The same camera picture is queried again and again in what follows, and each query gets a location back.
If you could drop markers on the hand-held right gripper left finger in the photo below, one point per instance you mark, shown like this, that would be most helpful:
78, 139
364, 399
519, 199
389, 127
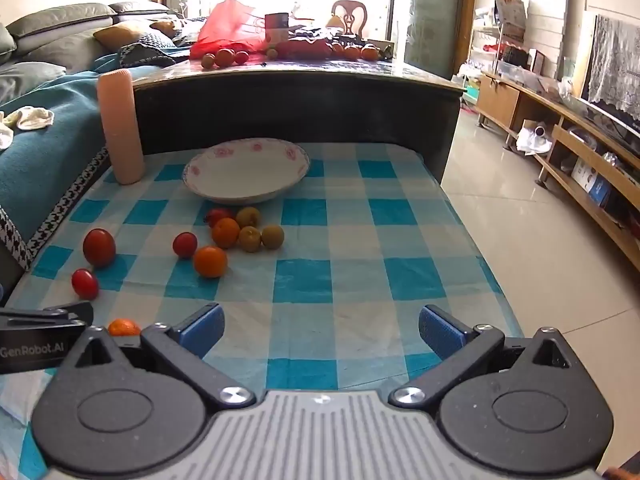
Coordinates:
202, 329

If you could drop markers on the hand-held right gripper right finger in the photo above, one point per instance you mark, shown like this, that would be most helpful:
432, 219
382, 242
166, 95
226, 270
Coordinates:
440, 332

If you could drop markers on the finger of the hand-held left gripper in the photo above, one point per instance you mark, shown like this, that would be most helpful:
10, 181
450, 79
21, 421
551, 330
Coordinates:
50, 314

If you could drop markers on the oval small red tomato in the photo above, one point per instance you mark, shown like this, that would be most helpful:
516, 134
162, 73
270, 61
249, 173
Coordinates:
85, 283

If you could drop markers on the orange cherry tomato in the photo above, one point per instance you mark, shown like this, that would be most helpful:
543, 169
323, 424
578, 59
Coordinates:
225, 233
210, 261

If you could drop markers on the large red tomato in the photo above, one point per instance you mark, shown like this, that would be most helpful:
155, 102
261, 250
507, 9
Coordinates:
99, 246

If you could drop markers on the round small red tomato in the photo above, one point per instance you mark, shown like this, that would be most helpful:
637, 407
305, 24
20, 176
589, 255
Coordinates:
184, 244

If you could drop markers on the orange cherry tomato top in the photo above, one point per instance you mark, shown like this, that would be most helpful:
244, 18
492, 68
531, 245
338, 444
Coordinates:
225, 233

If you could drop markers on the yellow green jujube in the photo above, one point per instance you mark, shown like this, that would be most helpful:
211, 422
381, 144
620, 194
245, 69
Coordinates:
248, 216

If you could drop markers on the white floral plate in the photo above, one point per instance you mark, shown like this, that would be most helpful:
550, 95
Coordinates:
245, 170

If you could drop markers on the orange mandarin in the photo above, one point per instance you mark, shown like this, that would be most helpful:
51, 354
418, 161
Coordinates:
370, 52
123, 328
338, 49
352, 52

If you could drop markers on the brown longan middle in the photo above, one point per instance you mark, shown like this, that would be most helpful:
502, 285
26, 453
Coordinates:
249, 239

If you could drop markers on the brown longan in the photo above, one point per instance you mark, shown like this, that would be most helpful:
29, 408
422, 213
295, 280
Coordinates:
273, 237
249, 239

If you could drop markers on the blue white checked tablecloth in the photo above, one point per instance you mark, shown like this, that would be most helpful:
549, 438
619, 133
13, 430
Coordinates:
350, 270

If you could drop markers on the red tomato behind cluster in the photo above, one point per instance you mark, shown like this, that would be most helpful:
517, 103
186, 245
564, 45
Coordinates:
216, 215

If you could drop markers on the brown longan right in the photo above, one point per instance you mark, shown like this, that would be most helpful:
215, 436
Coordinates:
273, 237

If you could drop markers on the teal blanket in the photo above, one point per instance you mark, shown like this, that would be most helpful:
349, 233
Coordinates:
45, 175

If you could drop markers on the white sock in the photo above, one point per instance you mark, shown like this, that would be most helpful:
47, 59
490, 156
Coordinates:
4, 136
30, 118

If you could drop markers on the pink rolled ribbed mat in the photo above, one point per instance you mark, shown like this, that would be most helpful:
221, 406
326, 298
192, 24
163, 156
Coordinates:
120, 125

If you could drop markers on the blue white box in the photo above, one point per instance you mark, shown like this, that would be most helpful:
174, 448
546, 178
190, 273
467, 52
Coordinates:
590, 180

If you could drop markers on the wooden television cabinet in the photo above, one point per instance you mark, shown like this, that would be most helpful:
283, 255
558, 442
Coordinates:
575, 150

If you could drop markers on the dark coffee table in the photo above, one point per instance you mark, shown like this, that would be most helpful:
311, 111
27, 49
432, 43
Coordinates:
300, 110

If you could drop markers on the brownish round fruit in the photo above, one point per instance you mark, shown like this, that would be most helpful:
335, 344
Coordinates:
208, 61

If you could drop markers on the small yellow fruit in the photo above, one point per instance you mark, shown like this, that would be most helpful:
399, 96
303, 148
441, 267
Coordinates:
272, 53

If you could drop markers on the dark woven basket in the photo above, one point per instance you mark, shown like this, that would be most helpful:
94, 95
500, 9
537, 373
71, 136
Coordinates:
515, 56

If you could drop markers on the dark patterned cushion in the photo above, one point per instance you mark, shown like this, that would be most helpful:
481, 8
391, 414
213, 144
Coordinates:
150, 45

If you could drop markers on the grey sofa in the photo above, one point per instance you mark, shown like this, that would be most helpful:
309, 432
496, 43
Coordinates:
55, 25

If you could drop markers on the yellow cushion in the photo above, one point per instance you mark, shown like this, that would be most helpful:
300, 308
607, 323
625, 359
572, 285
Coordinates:
125, 34

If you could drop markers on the red plastic bag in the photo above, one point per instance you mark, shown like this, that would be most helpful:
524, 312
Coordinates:
227, 25

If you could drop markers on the white red box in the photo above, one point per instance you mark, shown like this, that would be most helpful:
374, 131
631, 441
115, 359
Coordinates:
276, 27

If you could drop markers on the grey green curtain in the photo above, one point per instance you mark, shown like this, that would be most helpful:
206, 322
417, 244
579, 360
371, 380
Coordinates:
432, 15

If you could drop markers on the white lace cloth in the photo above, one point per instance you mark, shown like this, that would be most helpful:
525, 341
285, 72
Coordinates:
617, 60

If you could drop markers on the wooden chair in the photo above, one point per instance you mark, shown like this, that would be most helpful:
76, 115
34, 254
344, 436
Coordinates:
349, 16

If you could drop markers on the white printed board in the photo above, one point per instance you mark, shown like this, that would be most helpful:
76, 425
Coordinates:
510, 10

